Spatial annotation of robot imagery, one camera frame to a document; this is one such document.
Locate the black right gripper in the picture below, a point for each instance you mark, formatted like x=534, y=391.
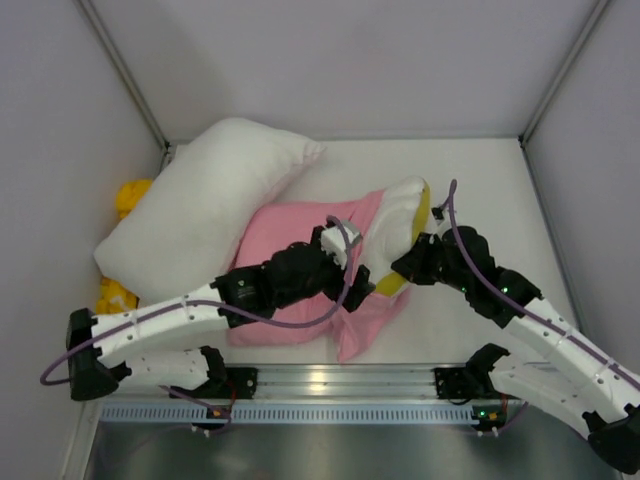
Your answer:
x=420, y=258

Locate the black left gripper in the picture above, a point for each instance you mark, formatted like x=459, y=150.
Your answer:
x=345, y=279

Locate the pink pillowcase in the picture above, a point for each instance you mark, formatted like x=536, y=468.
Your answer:
x=276, y=277

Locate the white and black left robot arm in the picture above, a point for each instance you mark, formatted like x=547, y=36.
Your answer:
x=97, y=344

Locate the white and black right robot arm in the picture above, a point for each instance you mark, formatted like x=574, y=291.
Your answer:
x=585, y=388

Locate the bare white pillow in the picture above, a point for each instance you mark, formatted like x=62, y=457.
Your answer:
x=190, y=222

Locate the yellow cloth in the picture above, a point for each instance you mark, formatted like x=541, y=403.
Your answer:
x=120, y=287

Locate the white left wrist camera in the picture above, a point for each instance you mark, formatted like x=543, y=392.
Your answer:
x=337, y=237

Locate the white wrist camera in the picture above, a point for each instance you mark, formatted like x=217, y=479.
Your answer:
x=337, y=237
x=440, y=214

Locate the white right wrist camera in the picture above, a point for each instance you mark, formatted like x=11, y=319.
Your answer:
x=440, y=214

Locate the aluminium front rail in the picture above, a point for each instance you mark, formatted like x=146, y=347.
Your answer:
x=286, y=381

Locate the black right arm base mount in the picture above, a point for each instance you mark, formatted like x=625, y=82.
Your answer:
x=460, y=385

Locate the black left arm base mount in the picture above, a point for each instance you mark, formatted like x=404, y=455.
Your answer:
x=239, y=383

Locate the grey slotted cable duct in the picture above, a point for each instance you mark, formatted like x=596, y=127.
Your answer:
x=315, y=414

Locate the right aluminium corner post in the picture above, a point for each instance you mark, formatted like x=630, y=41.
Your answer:
x=587, y=28

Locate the aluminium corner post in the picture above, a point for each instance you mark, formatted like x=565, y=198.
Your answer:
x=100, y=30
x=587, y=28

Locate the left aluminium corner post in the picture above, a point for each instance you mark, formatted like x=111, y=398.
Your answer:
x=100, y=30

